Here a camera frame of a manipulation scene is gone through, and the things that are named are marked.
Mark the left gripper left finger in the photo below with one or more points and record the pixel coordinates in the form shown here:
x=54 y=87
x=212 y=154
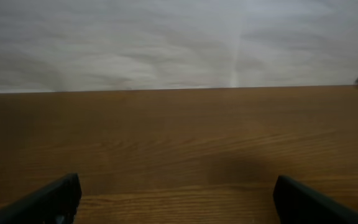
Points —
x=42 y=205

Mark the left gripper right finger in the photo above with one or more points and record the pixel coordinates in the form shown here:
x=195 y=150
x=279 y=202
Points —
x=309 y=205

